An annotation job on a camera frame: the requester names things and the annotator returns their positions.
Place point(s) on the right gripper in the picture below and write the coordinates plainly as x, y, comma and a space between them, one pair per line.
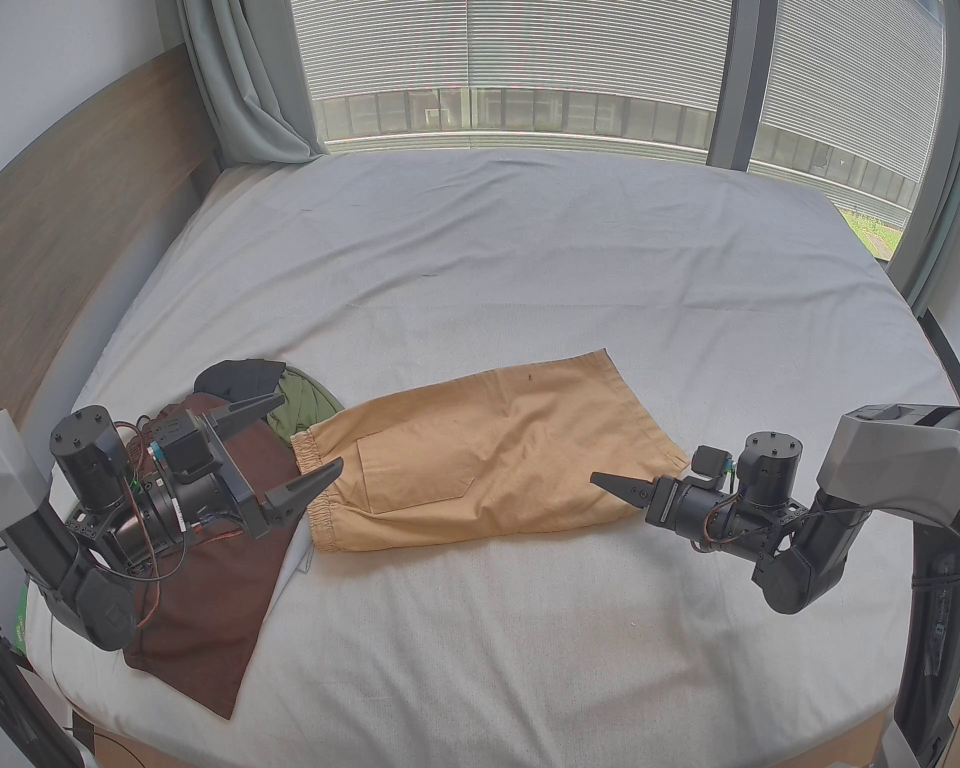
686, 506

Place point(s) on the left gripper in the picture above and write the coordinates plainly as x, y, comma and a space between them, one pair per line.
202, 506

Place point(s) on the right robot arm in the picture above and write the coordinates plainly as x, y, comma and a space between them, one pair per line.
885, 465

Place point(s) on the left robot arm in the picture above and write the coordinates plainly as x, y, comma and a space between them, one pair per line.
82, 592

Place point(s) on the bed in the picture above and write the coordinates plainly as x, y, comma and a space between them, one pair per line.
562, 262

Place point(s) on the green garment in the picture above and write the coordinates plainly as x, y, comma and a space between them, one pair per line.
311, 409

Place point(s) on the black garment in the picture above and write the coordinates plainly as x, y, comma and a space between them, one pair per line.
225, 379

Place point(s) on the white garment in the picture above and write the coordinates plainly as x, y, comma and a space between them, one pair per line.
296, 562

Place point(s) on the brown shorts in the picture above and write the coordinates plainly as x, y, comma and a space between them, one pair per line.
202, 615

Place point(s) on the small green object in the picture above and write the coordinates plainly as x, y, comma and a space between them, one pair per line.
22, 619

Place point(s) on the grey-green curtain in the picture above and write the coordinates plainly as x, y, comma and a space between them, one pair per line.
240, 90

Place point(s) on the window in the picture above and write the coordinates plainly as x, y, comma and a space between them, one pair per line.
525, 60

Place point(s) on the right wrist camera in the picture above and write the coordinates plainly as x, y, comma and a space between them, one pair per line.
711, 463

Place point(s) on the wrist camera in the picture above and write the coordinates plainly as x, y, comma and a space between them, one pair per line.
184, 450
711, 463

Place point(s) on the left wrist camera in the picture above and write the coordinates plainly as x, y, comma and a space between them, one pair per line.
184, 450

